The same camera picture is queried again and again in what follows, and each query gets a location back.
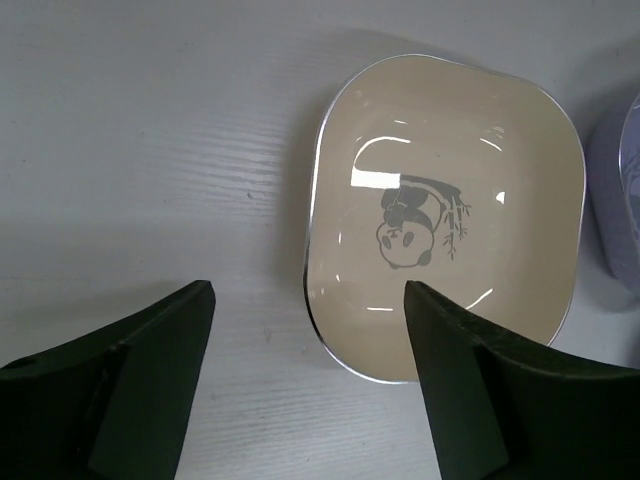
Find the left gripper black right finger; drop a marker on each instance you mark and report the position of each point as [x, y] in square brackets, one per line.
[501, 406]

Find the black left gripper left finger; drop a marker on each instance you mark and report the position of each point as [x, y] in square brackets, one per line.
[112, 404]

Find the cream panda plate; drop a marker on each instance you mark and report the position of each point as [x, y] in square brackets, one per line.
[467, 179]

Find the purple panda plate far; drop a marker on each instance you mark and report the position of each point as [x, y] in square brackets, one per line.
[612, 163]

